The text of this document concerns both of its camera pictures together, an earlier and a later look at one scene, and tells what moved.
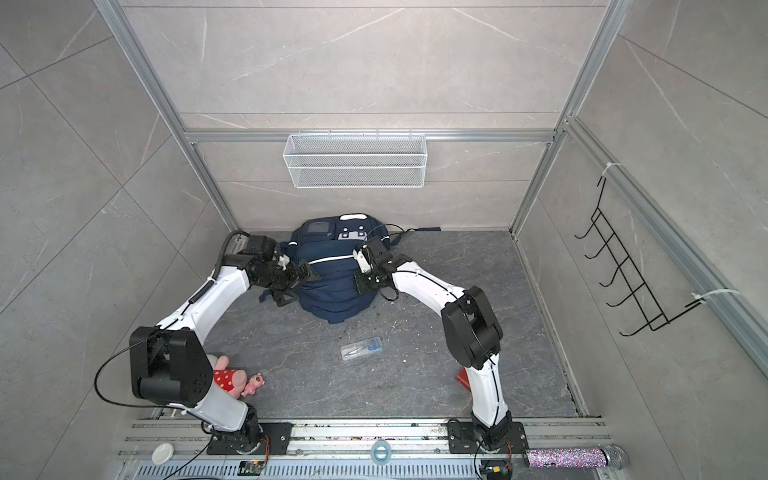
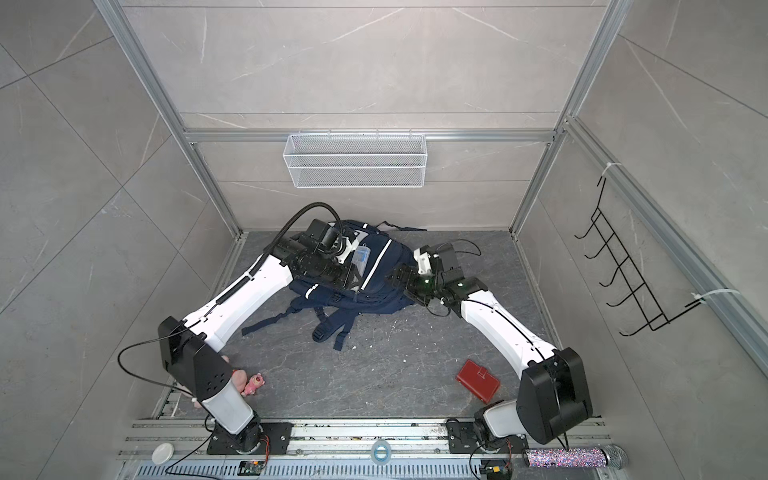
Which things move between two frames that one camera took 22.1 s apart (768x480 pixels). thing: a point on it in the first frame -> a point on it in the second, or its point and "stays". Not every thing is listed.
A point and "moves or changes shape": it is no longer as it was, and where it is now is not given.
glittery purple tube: x=613 y=456 stays
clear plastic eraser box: x=360 y=348 moves or changes shape
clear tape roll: x=380 y=443 stays
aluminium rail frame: x=355 y=449 stays
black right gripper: x=360 y=283 -> x=410 y=287
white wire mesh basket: x=356 y=161 stays
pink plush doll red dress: x=235 y=382 stays
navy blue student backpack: x=328 y=245 moves or changes shape
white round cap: x=162 y=453 stays
